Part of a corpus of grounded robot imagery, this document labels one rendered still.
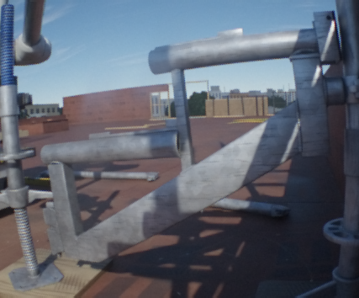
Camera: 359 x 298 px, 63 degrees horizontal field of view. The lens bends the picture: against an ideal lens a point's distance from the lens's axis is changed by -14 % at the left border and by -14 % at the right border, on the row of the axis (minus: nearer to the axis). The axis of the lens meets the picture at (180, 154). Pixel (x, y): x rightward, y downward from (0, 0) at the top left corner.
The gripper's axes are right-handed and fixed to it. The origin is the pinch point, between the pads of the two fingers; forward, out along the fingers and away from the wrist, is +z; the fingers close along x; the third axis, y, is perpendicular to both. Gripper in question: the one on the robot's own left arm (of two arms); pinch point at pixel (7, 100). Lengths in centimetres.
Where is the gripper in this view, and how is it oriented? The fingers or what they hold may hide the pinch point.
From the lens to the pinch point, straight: 90.4
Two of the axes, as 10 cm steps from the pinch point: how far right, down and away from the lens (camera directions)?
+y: 0.6, 9.9, 1.3
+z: 6.1, 0.7, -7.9
